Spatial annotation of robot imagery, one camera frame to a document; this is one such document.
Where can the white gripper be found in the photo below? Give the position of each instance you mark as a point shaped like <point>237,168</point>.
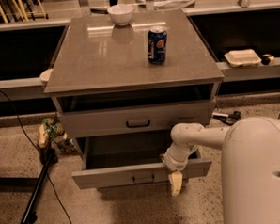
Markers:
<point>175,164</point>

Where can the grey drawer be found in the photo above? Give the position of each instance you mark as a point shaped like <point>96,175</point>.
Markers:
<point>135,119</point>
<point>126,159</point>

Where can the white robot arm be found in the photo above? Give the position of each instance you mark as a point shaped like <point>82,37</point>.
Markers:
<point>250,165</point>

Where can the grey drawer cabinet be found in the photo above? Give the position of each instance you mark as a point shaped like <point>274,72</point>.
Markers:
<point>104,66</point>

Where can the grey top drawer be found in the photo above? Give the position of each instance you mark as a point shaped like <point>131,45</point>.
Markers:
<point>135,119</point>

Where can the black metal stand leg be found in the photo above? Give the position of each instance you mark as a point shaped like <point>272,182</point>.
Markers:
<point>29,215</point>

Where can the colourful snack bag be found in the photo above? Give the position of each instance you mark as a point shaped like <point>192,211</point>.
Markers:
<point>52,131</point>

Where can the white foam takeout container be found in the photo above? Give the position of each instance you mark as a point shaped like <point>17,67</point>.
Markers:
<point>238,58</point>

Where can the blue soda can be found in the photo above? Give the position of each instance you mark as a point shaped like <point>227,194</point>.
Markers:
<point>157,37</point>

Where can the small yellow black object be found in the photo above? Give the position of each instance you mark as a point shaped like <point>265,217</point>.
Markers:
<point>267,59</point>

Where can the small white plate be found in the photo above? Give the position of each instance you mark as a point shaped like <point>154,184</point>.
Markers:
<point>45,76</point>

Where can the white bowl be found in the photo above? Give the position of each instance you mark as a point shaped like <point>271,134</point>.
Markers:
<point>120,14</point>

